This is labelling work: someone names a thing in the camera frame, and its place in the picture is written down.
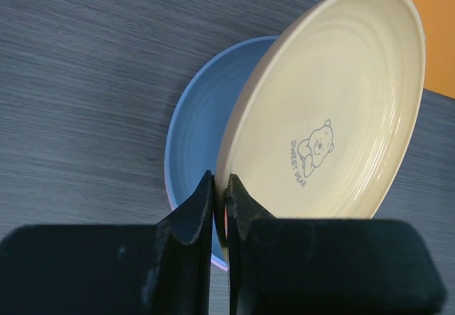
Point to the yellow plate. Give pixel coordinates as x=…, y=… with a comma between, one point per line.
x=323, y=123

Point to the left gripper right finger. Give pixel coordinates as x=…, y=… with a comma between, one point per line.
x=325, y=266

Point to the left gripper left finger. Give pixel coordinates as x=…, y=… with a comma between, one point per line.
x=113, y=269

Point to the orange folder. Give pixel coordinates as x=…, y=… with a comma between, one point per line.
x=438, y=20

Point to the pink plate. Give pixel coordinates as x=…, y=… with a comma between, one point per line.
x=220, y=263

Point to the blue plate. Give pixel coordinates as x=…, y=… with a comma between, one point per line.
x=201, y=114

